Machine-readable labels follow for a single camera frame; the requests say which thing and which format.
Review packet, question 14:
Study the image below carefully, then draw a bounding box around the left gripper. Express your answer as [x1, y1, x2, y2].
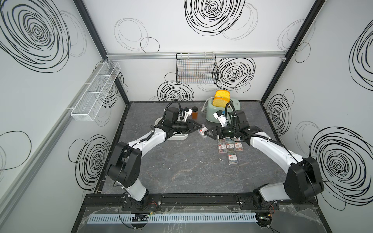
[171, 120, 201, 135]

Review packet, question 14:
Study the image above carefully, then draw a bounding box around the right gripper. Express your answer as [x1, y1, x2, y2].
[203, 124, 239, 140]

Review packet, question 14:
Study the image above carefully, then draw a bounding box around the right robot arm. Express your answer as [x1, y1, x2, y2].
[207, 103, 324, 206]

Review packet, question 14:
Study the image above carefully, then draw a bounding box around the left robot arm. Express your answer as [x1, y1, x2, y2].
[105, 101, 203, 202]

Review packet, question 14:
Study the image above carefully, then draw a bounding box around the white storage box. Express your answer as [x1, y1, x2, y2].
[154, 117, 188, 140]

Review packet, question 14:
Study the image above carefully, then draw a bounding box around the mint green toaster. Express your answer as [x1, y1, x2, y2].
[206, 98, 241, 123]

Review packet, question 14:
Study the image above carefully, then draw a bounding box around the yellow toast slice front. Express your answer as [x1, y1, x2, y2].
[212, 97, 230, 108]

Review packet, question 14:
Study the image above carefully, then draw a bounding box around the yellow toast slice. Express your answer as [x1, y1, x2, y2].
[215, 90, 230, 101]
[212, 97, 230, 108]

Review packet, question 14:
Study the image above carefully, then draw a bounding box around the yellow toast slice back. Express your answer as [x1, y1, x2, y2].
[215, 90, 230, 101]

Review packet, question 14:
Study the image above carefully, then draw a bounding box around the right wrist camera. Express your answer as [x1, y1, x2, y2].
[213, 110, 228, 127]

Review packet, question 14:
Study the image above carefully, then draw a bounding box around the black wire basket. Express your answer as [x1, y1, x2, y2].
[176, 58, 218, 84]

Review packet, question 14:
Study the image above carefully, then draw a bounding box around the white slotted cable duct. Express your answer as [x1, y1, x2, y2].
[87, 213, 257, 224]

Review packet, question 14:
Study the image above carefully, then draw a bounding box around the aluminium wall rail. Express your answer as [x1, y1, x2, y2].
[107, 51, 286, 60]

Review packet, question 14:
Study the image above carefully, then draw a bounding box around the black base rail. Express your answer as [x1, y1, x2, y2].
[83, 192, 317, 211]

